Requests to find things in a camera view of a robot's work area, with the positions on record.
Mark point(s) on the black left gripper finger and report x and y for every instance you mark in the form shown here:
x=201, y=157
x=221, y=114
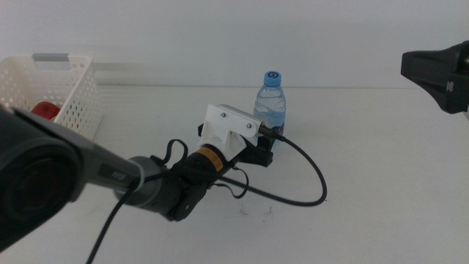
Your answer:
x=265, y=144

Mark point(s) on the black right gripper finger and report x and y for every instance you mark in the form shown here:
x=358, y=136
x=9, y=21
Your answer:
x=425, y=71

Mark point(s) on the clear water bottle blue cap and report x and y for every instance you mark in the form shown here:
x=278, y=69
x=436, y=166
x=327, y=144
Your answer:
x=271, y=102

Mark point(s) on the red drink bottle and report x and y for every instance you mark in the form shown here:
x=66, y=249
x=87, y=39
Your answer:
x=45, y=110

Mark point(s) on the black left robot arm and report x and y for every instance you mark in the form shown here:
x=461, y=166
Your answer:
x=44, y=165

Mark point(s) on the white perforated plastic basket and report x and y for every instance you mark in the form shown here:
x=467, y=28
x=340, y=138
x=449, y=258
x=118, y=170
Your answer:
x=80, y=95

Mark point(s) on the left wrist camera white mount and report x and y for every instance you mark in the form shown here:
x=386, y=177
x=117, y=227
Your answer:
x=227, y=124

